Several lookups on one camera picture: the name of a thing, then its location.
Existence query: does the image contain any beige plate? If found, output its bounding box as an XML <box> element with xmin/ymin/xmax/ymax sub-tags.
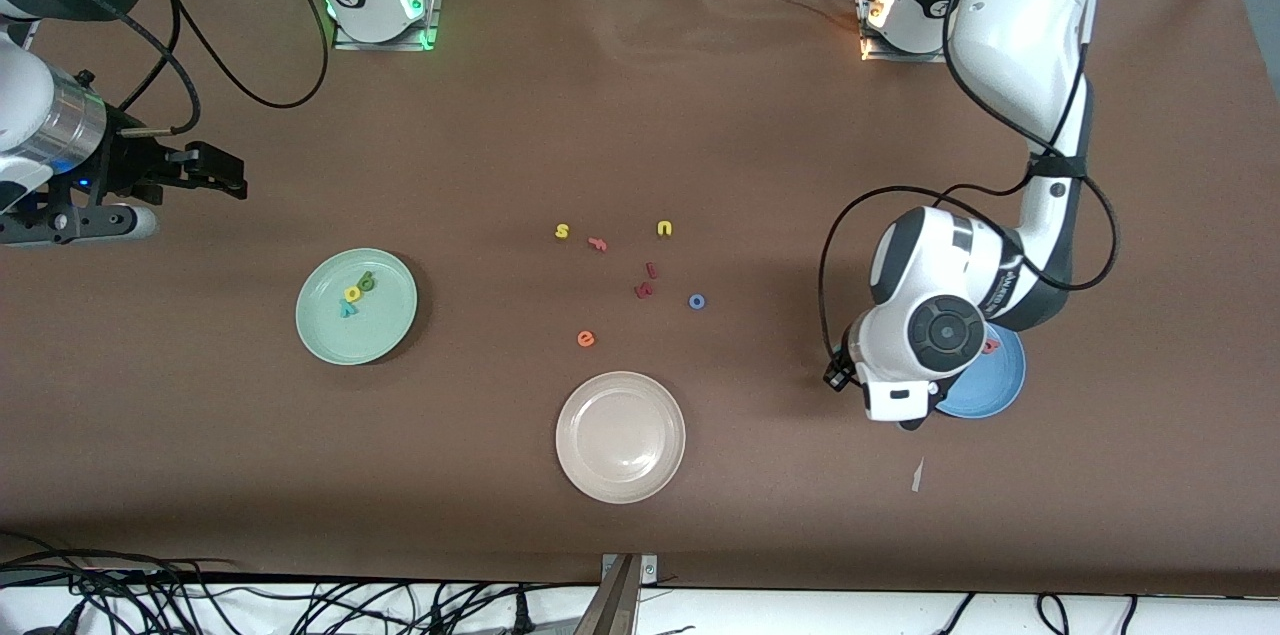
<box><xmin>555</xmin><ymin>371</ymin><xmax>687</xmax><ymax>505</ymax></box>

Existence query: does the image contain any metal clamp bracket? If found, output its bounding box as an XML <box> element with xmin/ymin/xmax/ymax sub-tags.
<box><xmin>575</xmin><ymin>553</ymin><xmax>659</xmax><ymax>635</ymax></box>

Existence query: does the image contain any black cable bundle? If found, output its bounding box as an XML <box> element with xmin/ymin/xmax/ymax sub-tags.
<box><xmin>0</xmin><ymin>535</ymin><xmax>601</xmax><ymax>635</ymax></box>

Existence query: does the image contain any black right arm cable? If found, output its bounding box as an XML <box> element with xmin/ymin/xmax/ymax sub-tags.
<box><xmin>115</xmin><ymin>0</ymin><xmax>331</xmax><ymax>138</ymax></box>

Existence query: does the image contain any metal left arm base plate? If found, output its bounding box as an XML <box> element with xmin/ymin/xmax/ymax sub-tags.
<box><xmin>858</xmin><ymin>0</ymin><xmax>953</xmax><ymax>65</ymax></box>

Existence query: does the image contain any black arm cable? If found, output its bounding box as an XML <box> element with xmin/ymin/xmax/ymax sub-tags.
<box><xmin>818</xmin><ymin>0</ymin><xmax>1121</xmax><ymax>368</ymax></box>
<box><xmin>115</xmin><ymin>0</ymin><xmax>331</xmax><ymax>138</ymax></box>

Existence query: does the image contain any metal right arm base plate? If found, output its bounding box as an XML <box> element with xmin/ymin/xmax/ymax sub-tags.
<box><xmin>333</xmin><ymin>0</ymin><xmax>446</xmax><ymax>52</ymax></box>

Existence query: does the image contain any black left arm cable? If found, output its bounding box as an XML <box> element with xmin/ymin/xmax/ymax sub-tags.
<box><xmin>818</xmin><ymin>0</ymin><xmax>1121</xmax><ymax>368</ymax></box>

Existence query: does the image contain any blue plate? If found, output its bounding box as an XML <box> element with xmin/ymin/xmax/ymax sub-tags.
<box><xmin>935</xmin><ymin>323</ymin><xmax>1027</xmax><ymax>419</ymax></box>

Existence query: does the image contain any light green plate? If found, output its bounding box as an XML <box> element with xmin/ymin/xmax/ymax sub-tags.
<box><xmin>295</xmin><ymin>248</ymin><xmax>419</xmax><ymax>367</ymax></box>

